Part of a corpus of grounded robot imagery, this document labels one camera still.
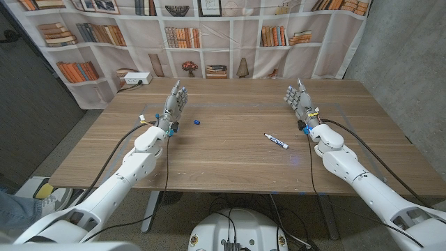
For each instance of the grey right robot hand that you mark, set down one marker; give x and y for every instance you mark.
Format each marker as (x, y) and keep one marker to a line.
(303, 104)

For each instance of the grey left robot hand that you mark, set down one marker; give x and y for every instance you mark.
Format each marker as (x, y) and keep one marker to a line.
(172, 108)

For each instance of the blue marker cap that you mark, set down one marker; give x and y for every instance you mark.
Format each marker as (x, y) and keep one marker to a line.
(197, 122)

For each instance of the white dry erase marker body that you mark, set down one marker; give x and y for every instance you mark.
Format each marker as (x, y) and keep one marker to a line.
(277, 141)

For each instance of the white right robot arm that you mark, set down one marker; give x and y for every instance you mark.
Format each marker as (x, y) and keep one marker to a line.
(376, 195)

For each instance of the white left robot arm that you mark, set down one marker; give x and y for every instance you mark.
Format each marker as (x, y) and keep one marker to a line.
(104, 198)

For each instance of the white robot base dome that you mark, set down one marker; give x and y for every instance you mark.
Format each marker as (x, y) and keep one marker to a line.
(240, 226)

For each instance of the white power strip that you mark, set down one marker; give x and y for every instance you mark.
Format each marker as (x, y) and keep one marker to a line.
(137, 78)

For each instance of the printed bookshelf backdrop cloth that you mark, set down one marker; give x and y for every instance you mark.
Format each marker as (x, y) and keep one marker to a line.
(223, 59)

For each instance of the black round floor object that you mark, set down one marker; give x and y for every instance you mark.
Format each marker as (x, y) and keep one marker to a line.
(171, 197)

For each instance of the grey metal table leg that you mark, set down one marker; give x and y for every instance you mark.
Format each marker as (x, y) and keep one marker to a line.
(150, 212)
(329, 219)

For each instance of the person's white sneaker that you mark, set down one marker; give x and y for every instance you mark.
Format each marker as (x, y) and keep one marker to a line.
(57, 200)

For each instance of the white yellow floor mat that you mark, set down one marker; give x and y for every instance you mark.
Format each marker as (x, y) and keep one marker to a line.
(31, 188)

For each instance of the person's blue jeans leg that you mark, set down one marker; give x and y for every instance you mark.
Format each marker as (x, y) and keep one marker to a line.
(19, 211)

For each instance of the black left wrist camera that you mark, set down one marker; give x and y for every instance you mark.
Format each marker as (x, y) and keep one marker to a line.
(174, 127)

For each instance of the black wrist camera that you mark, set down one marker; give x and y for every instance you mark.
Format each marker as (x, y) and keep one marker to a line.
(301, 125)
(174, 127)

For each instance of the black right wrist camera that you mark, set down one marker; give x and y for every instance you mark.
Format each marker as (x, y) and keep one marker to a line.
(301, 125)

